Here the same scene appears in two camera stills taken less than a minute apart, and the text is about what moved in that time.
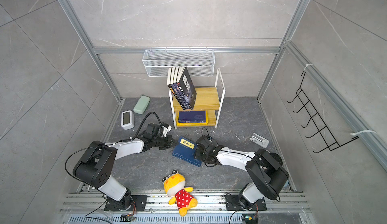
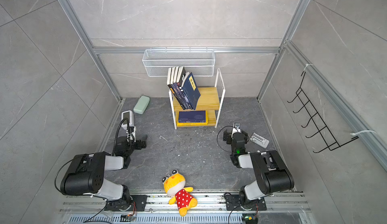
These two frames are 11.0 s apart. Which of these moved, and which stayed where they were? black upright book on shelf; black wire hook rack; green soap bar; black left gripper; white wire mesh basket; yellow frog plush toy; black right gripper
Moved: black left gripper; black right gripper
Stayed: green soap bar; yellow frog plush toy; black upright book on shelf; white wire mesh basket; black wire hook rack
